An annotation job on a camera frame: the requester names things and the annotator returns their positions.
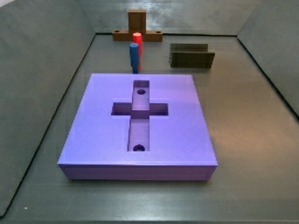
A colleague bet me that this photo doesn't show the brown T-shaped block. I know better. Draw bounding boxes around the brown T-shaped block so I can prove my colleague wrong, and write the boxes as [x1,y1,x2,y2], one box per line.
[113,10,163,42]

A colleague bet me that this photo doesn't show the dark grey fixture block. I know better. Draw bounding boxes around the dark grey fixture block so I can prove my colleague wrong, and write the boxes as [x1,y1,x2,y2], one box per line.
[170,44,216,69]

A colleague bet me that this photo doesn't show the red peg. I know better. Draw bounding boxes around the red peg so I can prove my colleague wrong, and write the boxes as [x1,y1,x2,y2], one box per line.
[133,31,145,71]

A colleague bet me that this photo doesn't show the blue peg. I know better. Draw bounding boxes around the blue peg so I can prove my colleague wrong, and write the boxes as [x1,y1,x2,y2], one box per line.
[130,43,139,74]

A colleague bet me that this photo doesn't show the purple board with cross slot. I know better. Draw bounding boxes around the purple board with cross slot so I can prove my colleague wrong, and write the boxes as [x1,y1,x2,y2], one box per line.
[59,73,218,180]

